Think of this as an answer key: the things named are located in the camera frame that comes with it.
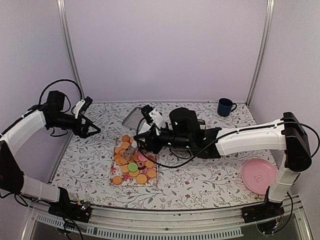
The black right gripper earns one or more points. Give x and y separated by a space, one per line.
150 141

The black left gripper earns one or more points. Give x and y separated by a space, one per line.
83 132

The metal serving tongs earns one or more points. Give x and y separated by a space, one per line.
131 150

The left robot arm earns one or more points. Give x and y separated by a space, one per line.
23 159

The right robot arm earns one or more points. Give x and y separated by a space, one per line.
184 132

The metal tin lid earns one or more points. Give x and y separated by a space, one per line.
132 119

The pink sandwich cookie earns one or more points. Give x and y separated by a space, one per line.
142 158

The chocolate sprinkle donut cookie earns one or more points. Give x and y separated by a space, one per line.
141 165

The green sandwich cookie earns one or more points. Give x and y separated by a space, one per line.
132 167

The floral rectangular tray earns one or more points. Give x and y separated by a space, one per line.
119 165

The beige embossed round biscuit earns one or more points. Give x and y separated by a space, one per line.
141 179

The dark blue mug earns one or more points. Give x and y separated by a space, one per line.
225 107

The pink plate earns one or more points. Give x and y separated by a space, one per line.
257 175

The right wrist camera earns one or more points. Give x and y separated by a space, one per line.
153 116

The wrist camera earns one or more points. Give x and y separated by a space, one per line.
81 107
153 116

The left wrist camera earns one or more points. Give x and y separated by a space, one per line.
81 107

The aluminium front rail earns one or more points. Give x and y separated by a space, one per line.
111 223

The left metal frame post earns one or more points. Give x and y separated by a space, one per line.
62 13

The metal frame post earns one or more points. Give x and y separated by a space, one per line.
267 24
62 13

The right metal frame post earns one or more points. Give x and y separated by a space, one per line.
267 24

